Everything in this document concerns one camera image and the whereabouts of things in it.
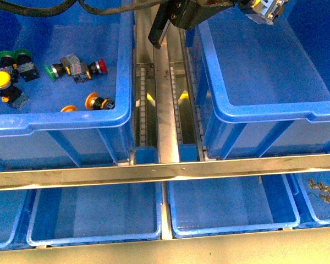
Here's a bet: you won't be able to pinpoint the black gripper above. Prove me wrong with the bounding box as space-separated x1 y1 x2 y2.
148 0 237 49

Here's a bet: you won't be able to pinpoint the yellow mushroom push button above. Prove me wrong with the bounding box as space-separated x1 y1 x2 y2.
0 71 29 109

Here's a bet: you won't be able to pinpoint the red mushroom push button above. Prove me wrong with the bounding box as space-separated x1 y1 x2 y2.
238 0 289 25

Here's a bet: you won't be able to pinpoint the blue source bin with buttons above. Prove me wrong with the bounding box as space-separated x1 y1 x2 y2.
0 2 135 172

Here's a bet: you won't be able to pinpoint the white roller strip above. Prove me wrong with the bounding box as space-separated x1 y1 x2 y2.
136 65 155 146

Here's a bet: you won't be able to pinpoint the red button side lying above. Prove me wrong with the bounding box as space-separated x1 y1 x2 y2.
70 58 108 84

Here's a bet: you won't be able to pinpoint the blue empty middle bin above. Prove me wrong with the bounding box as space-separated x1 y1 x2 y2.
186 1 330 160

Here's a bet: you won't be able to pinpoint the green button centre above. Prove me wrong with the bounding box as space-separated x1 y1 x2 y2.
44 53 80 81

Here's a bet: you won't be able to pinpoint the green button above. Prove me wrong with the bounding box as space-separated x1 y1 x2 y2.
0 50 18 79
44 53 80 81
14 48 40 82

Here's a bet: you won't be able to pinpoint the yellow button right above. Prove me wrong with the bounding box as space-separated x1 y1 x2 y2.
85 92 115 110

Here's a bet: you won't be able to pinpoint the yellow button front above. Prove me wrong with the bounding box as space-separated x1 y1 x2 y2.
60 105 77 112

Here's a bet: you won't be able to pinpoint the green button far left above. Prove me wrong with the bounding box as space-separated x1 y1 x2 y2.
0 50 18 79

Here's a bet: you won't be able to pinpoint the blue lower bin far right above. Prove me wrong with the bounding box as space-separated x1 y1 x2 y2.
287 171 330 229

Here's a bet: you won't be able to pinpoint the small metal parts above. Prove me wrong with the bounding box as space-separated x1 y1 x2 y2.
308 178 330 204

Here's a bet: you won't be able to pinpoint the blue lower bin far left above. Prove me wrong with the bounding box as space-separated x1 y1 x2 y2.
0 190 36 251

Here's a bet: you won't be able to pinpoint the metal rack frame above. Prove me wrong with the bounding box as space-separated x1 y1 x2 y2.
0 9 330 263

